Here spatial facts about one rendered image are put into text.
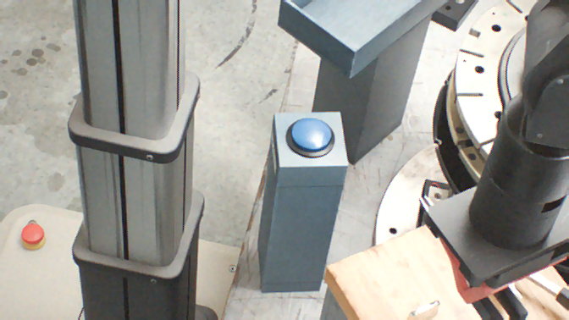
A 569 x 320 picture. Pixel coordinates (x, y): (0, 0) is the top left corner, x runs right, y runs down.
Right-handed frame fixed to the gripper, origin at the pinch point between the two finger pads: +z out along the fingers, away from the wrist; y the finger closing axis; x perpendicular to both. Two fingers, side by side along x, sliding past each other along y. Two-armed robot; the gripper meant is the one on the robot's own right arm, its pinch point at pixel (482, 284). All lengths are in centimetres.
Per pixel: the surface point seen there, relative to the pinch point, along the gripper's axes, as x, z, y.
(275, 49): 122, 117, 57
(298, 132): 28.3, 13.5, 0.9
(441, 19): 54, 38, 42
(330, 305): 11.2, 17.0, -4.9
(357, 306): 7.6, 11.8, -4.9
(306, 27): 40.1, 12.7, 8.6
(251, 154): 97, 117, 37
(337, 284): 10.4, 11.8, -5.3
